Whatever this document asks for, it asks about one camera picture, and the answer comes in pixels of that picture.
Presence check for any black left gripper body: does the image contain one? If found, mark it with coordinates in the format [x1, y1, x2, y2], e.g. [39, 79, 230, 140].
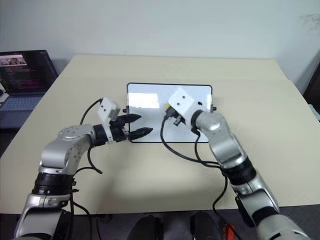
[109, 114, 130, 144]

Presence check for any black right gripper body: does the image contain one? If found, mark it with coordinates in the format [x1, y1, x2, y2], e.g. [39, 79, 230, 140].
[163, 106, 188, 127]

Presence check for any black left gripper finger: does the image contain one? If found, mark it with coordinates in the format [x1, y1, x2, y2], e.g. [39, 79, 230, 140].
[127, 126, 154, 142]
[122, 113, 142, 124]

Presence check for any small black-framed whiteboard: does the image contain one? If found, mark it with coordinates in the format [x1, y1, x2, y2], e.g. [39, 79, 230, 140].
[121, 82, 218, 144]

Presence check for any dark side desk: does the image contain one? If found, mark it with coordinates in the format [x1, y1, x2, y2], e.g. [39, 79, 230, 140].
[0, 57, 76, 130]

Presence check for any dark rounded shape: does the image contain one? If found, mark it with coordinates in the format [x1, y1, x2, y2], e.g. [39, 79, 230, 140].
[188, 211, 224, 240]

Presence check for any open blue laptop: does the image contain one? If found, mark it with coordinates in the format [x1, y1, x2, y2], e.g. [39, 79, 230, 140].
[0, 49, 59, 115]

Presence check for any small orange object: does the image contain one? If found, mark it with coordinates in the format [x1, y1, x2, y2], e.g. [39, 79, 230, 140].
[223, 224, 236, 240]

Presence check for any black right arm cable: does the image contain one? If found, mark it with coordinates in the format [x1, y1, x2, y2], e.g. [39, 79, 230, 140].
[160, 113, 241, 240]

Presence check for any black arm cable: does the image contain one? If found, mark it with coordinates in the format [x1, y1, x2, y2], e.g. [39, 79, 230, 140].
[69, 98, 104, 240]
[160, 113, 241, 240]

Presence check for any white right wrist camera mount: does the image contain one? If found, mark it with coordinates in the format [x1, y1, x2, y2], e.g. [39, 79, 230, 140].
[166, 87, 201, 125]

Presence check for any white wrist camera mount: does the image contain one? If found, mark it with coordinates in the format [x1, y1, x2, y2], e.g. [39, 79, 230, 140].
[166, 87, 201, 125]
[96, 96, 121, 146]

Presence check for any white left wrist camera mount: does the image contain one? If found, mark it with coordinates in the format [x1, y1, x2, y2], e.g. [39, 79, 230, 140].
[96, 96, 121, 146]

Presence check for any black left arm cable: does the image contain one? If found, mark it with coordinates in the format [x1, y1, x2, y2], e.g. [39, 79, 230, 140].
[69, 98, 104, 240]

